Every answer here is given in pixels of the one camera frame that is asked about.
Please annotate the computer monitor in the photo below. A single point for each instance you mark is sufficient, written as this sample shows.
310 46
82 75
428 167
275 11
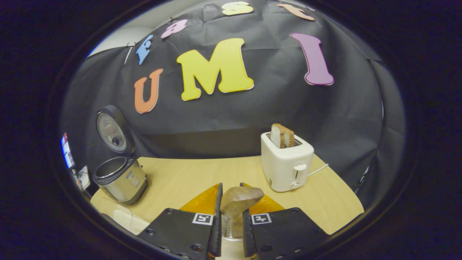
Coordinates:
68 151

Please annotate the black backdrop cloth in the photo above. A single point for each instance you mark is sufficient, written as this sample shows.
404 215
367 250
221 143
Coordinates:
234 115

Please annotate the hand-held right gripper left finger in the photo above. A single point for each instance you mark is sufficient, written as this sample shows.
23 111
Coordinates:
217 231

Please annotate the white toaster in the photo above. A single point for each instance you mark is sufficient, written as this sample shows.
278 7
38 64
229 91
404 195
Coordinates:
285 166

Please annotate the bread slice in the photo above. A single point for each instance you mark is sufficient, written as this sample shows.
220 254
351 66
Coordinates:
276 135
290 137

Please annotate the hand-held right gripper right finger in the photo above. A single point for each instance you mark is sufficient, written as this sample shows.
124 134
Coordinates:
246 234

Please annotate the silver black rice cooker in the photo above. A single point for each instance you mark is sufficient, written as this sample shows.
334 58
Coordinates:
122 180

